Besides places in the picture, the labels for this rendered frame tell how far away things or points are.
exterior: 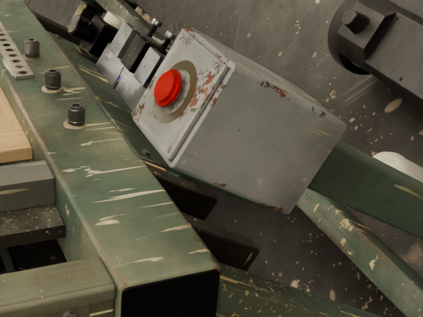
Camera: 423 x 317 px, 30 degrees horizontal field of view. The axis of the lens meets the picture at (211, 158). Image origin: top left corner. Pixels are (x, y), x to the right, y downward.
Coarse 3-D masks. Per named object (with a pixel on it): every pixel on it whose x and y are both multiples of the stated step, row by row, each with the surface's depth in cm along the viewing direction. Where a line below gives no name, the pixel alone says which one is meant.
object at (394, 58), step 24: (360, 0) 173; (384, 0) 172; (408, 0) 168; (360, 24) 168; (384, 24) 166; (408, 24) 162; (360, 48) 168; (384, 48) 165; (408, 48) 160; (384, 72) 163; (408, 72) 158; (408, 96) 157
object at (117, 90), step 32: (96, 32) 142; (128, 32) 129; (96, 64) 140; (128, 64) 125; (160, 64) 119; (96, 96) 120; (128, 96) 127; (128, 128) 114; (160, 160) 108; (224, 192) 114
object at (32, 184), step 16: (0, 176) 100; (16, 176) 100; (32, 176) 101; (48, 176) 101; (0, 192) 99; (16, 192) 100; (32, 192) 100; (48, 192) 101; (0, 208) 100; (16, 208) 101
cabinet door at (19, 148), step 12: (0, 96) 126; (0, 108) 122; (0, 120) 119; (12, 120) 119; (0, 132) 115; (12, 132) 115; (0, 144) 112; (12, 144) 112; (24, 144) 112; (0, 156) 110; (12, 156) 111; (24, 156) 112
